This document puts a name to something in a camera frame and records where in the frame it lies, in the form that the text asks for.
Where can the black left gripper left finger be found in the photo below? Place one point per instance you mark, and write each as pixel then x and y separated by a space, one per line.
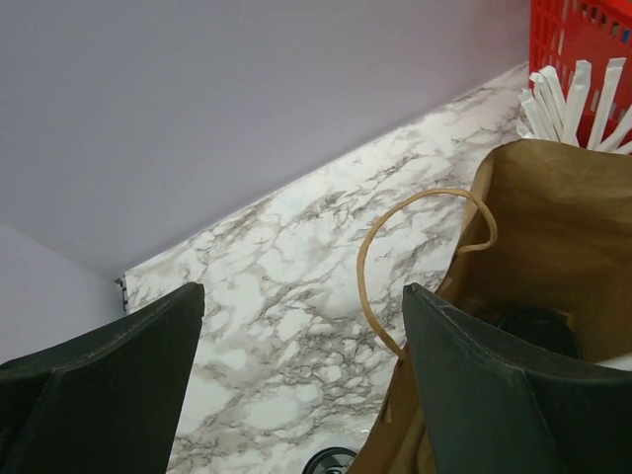
pixel 108 401

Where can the black coffee cup lid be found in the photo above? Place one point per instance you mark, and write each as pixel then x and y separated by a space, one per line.
pixel 330 460

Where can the brown paper bag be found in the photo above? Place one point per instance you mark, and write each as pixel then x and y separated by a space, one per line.
pixel 546 225

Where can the red cup with straws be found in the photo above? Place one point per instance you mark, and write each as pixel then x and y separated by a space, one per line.
pixel 577 116

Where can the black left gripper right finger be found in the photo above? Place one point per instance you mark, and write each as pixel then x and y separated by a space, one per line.
pixel 494 403

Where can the red plastic basket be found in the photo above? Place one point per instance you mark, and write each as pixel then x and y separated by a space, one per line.
pixel 564 32

